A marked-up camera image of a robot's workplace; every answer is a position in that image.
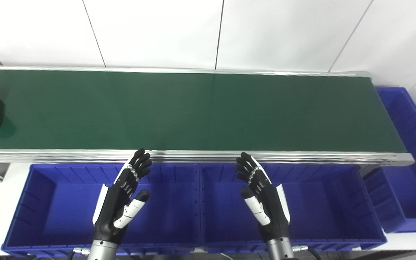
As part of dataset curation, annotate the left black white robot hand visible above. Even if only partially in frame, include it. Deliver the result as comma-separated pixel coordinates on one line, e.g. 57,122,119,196
92,148,153,243

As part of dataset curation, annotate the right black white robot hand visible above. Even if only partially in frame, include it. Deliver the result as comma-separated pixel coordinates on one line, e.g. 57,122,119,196
235,152,291,242

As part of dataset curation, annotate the blue plastic bin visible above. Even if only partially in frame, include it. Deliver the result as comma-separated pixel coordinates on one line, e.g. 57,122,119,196
363,86,416,234
199,163,387,254
1,163,203,258

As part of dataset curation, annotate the green conveyor belt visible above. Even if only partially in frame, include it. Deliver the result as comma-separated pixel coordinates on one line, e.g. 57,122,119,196
0,69,407,152
0,66,415,183

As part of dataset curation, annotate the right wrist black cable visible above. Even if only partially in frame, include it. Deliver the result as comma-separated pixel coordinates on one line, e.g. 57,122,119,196
292,245,321,260

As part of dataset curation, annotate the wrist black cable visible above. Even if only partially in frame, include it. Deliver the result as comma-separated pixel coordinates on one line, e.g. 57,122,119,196
292,245,321,260
67,247,91,260

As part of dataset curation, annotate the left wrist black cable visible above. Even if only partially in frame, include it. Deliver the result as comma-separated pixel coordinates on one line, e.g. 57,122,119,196
67,247,91,260

